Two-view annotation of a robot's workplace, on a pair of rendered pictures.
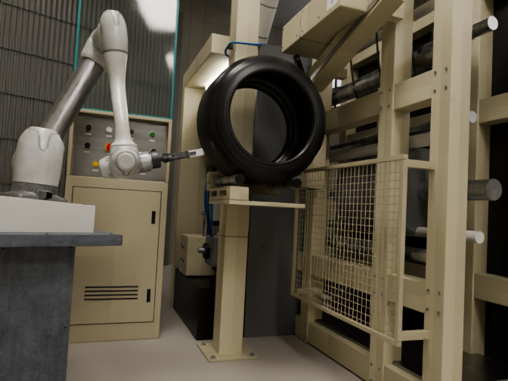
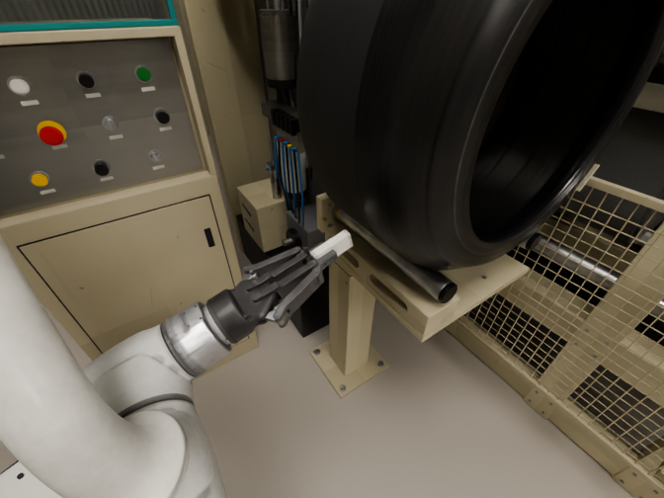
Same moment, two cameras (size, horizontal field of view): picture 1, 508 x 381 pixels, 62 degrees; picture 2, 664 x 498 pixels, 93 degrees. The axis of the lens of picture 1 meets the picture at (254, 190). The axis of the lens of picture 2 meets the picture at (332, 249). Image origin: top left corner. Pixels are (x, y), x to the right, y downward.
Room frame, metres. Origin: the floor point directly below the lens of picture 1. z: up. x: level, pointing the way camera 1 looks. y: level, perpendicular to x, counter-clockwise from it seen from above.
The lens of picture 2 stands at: (1.52, 0.36, 1.33)
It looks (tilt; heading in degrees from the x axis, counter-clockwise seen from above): 39 degrees down; 347
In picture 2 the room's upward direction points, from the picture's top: straight up
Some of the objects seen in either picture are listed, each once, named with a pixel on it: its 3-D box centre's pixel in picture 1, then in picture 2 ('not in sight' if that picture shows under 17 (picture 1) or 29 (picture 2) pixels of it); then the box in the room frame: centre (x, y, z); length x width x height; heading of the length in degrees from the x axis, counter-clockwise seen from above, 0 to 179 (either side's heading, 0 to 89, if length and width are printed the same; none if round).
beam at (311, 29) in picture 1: (329, 23); not in sight; (2.05, -0.33, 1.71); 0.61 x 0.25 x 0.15; 20
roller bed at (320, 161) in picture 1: (305, 162); not in sight; (2.41, -0.29, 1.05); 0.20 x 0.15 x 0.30; 20
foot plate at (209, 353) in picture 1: (227, 349); (348, 358); (2.30, 0.10, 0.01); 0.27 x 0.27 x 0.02; 20
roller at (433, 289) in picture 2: (228, 180); (386, 245); (2.02, 0.12, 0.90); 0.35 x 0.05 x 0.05; 20
